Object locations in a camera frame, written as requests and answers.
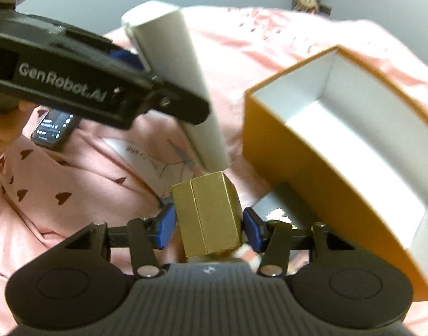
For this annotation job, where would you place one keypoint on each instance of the orange storage box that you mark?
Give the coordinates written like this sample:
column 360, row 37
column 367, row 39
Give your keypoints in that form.
column 354, row 147

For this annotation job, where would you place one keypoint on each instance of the white rectangular box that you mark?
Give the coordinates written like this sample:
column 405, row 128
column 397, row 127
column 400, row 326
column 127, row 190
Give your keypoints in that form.
column 159, row 32

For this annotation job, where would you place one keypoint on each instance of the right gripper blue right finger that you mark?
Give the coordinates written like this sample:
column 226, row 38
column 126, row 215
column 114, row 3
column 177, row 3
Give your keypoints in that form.
column 272, row 239

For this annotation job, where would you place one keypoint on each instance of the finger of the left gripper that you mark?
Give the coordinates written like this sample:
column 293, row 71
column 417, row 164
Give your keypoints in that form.
column 173, row 100

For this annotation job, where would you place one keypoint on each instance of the gold hexagonal box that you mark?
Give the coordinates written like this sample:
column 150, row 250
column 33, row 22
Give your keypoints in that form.
column 209, row 214

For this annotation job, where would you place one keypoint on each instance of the pink bed duvet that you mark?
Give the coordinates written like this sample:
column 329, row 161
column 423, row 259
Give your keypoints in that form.
column 104, row 174

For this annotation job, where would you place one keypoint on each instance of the person's left hand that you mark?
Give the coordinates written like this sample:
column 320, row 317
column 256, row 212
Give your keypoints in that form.
column 12, row 124

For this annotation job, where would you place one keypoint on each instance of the black smartphone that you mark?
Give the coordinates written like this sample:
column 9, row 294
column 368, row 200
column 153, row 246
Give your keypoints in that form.
column 54, row 129

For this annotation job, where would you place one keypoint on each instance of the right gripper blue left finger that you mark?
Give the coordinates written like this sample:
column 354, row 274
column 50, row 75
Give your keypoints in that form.
column 146, row 235

